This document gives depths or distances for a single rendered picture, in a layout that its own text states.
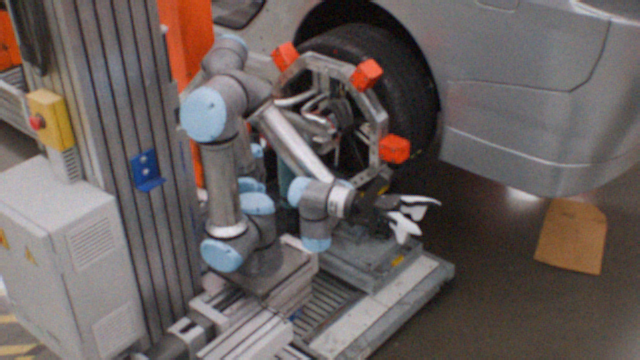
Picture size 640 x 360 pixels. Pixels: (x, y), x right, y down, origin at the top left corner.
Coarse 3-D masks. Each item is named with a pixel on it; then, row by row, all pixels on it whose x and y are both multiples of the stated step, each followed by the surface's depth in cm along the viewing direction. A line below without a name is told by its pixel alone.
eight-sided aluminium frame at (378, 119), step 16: (304, 64) 266; (320, 64) 261; (336, 64) 261; (288, 80) 277; (288, 96) 288; (352, 96) 257; (368, 96) 257; (368, 112) 255; (384, 112) 257; (384, 128) 259; (384, 160) 266; (336, 176) 290; (368, 176) 270
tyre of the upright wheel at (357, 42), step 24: (360, 24) 277; (312, 48) 272; (336, 48) 263; (360, 48) 259; (384, 48) 263; (408, 48) 268; (384, 72) 256; (408, 72) 263; (384, 96) 258; (408, 96) 260; (432, 96) 269; (408, 120) 260; (432, 120) 272; (408, 168) 280
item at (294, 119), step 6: (288, 114) 257; (294, 114) 257; (288, 120) 257; (294, 120) 255; (300, 120) 253; (306, 120) 253; (300, 126) 254; (306, 126) 252; (312, 126) 250; (318, 126) 249; (318, 132) 249; (324, 132) 247; (330, 132) 245; (336, 132) 246; (330, 138) 246; (336, 138) 247
